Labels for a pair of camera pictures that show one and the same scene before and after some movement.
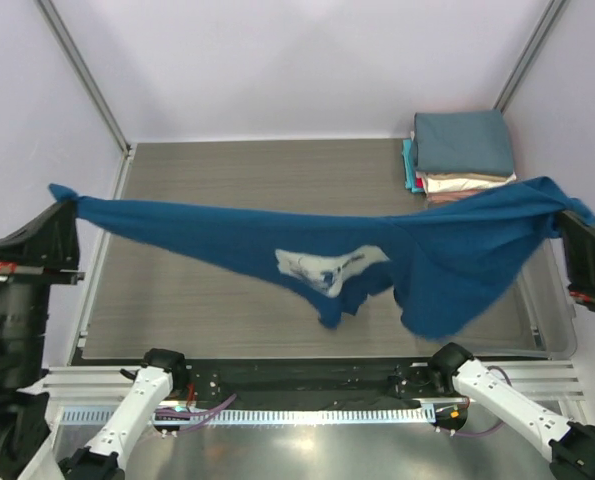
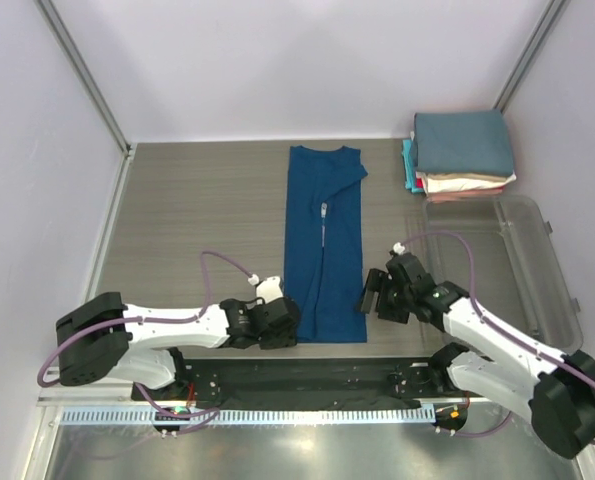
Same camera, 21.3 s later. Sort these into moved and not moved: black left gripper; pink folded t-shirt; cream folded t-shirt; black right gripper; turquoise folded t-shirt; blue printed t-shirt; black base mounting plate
Moved: black left gripper; blue printed t-shirt; black right gripper
Not moved: turquoise folded t-shirt; cream folded t-shirt; pink folded t-shirt; black base mounting plate
